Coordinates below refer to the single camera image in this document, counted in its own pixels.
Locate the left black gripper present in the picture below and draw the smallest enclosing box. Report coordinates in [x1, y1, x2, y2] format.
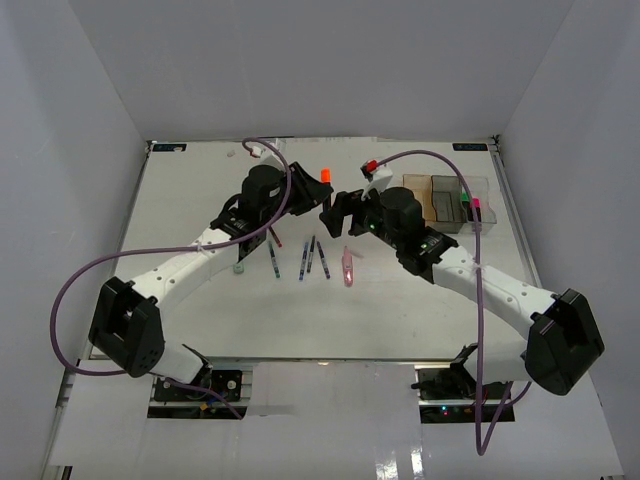
[262, 162, 333, 227]

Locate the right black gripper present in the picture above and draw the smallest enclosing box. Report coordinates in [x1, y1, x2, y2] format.
[319, 181, 403, 251]

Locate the orange cap black highlighter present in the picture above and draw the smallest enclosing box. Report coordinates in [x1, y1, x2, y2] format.
[320, 168, 333, 212]

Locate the green cap black highlighter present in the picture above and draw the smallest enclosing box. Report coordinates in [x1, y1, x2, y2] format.
[460, 191, 473, 222]

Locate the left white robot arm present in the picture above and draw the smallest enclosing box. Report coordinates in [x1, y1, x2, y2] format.
[88, 163, 333, 399]

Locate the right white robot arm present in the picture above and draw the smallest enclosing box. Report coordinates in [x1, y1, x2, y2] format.
[320, 187, 605, 399]

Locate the red gel pen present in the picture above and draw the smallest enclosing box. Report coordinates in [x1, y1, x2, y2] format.
[269, 228, 283, 248]

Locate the blue gel pen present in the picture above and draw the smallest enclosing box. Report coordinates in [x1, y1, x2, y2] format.
[298, 241, 310, 282]

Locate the pink translucent correction tape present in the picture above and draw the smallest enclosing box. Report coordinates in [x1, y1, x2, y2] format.
[341, 246, 364, 288]

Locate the black gel pen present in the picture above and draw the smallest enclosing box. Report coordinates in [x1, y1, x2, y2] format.
[306, 235, 316, 274]

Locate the purple gel pen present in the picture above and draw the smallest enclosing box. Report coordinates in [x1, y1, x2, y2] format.
[316, 240, 331, 280]

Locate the green gel pen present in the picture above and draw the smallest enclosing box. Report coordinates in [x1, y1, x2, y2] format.
[267, 240, 281, 279]

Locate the brown translucent container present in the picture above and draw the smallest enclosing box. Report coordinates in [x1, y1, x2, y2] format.
[402, 174, 436, 223]

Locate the grey translucent container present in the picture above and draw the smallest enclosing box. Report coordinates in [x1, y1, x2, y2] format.
[431, 175, 467, 234]

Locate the right blue table label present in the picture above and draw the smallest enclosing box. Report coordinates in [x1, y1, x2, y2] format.
[452, 142, 488, 152]

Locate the blue table label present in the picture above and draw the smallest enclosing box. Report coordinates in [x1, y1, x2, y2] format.
[152, 143, 187, 152]
[452, 142, 488, 152]

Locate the pink cap black highlighter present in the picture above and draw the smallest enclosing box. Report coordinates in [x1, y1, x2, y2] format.
[471, 197, 482, 233]

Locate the clear translucent container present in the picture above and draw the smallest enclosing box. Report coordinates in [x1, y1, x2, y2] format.
[459, 176, 497, 234]

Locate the left blue table label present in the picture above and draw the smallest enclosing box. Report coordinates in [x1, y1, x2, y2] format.
[152, 143, 187, 152]

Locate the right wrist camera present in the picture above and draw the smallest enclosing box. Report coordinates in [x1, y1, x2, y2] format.
[360, 160, 393, 201]

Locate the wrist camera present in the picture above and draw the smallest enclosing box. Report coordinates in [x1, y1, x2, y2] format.
[360, 160, 393, 201]
[249, 145, 285, 171]

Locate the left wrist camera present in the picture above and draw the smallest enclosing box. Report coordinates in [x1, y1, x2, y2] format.
[249, 145, 285, 171]

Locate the aluminium table frame rail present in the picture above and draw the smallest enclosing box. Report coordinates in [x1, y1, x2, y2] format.
[489, 135, 571, 362]

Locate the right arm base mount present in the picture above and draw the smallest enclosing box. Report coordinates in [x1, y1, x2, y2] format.
[410, 343, 515, 424]

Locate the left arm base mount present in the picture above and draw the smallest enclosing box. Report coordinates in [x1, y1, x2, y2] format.
[147, 368, 248, 420]

